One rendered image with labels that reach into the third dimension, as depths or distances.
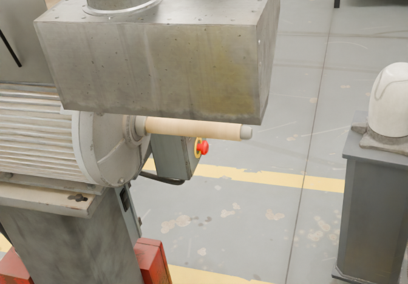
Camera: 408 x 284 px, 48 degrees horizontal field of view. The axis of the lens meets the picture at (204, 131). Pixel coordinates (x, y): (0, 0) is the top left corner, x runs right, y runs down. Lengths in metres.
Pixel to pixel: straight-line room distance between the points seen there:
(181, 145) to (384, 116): 0.73
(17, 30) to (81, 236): 0.50
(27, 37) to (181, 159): 0.55
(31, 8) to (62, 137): 0.23
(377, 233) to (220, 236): 0.77
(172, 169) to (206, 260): 1.05
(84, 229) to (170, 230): 1.29
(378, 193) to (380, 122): 0.28
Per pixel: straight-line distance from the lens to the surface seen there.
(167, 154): 1.18
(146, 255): 1.48
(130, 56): 0.61
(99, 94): 0.67
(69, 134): 0.83
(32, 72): 0.83
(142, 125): 0.86
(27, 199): 1.01
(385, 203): 1.78
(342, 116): 3.03
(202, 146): 1.22
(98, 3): 0.63
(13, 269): 1.36
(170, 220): 2.40
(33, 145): 0.88
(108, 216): 1.19
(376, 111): 1.61
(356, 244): 1.97
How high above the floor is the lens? 1.75
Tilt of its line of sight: 36 degrees down
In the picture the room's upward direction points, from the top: 8 degrees counter-clockwise
